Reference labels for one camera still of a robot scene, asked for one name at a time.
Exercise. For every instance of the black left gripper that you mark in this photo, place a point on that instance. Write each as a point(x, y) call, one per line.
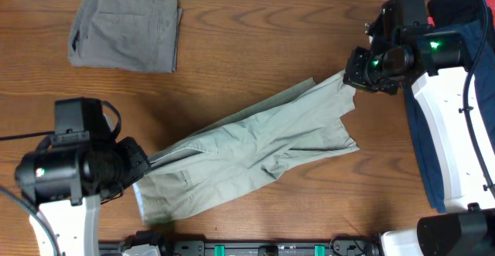
point(138, 160)

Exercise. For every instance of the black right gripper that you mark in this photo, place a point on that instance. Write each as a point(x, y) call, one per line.
point(353, 75)

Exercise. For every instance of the light khaki shorts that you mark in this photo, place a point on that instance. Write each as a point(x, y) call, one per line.
point(247, 150)

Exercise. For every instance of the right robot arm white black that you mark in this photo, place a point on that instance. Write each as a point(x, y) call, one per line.
point(440, 54)

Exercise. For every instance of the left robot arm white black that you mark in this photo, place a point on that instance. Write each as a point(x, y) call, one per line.
point(75, 169)

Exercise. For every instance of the navy blue garment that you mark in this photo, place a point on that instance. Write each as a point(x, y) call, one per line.
point(423, 144)

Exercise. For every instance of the black garment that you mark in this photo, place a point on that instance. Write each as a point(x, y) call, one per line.
point(452, 6)

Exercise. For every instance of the folded dark grey shorts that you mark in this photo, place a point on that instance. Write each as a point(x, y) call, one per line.
point(135, 35)

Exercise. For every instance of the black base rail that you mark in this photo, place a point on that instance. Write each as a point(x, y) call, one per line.
point(153, 243)

